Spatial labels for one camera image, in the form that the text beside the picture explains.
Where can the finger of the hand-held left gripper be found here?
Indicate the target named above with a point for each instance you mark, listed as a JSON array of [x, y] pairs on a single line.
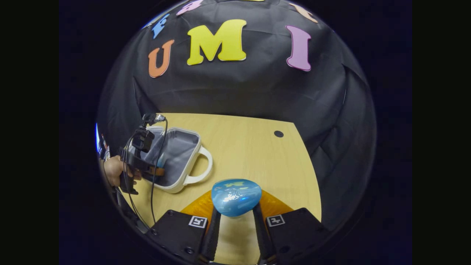
[[154, 172]]

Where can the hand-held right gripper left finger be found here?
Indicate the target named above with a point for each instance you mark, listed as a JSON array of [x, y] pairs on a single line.
[[176, 232]]

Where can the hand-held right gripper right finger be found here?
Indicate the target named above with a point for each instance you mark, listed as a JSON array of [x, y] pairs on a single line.
[[294, 232]]

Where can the white suitcase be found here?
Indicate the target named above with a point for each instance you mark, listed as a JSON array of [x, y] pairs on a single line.
[[184, 154]]

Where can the blue capped bottle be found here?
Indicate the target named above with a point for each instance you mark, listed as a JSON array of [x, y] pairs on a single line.
[[235, 197]]

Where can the computer monitor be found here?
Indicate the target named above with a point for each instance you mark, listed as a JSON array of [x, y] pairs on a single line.
[[96, 138]]

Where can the black backdrop cloth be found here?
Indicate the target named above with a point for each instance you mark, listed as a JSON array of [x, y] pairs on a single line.
[[235, 92]]

